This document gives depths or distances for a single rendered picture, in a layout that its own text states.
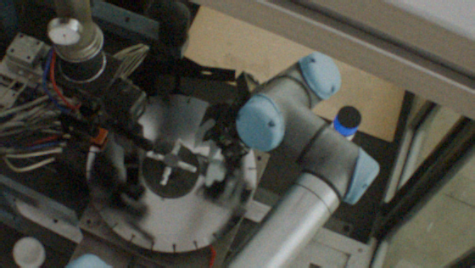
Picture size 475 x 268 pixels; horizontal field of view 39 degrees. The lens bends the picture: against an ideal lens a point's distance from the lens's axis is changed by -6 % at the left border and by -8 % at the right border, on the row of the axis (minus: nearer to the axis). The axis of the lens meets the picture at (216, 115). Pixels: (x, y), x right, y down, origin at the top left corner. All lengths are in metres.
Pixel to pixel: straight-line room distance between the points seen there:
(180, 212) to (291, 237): 0.41
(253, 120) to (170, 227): 0.39
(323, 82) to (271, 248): 0.28
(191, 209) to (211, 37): 0.55
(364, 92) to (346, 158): 0.74
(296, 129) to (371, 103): 0.73
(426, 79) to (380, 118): 1.47
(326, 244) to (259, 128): 0.45
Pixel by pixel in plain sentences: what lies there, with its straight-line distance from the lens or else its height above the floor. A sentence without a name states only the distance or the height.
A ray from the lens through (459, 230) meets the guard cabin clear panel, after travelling 0.98.
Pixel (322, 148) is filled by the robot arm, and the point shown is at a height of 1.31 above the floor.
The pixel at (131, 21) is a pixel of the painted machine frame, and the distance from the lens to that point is 1.41.
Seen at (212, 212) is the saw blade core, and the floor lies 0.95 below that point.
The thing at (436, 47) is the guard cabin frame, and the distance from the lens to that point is 0.23.
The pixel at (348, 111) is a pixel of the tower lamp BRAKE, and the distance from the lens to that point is 1.23.
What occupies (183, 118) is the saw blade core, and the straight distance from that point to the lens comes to 1.41.
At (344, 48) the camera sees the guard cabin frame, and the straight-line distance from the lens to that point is 0.25.
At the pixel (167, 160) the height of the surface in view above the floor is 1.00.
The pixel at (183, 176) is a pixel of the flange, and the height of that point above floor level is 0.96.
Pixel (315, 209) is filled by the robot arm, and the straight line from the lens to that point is 0.98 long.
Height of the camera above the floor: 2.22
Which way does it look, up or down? 63 degrees down
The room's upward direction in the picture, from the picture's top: 9 degrees clockwise
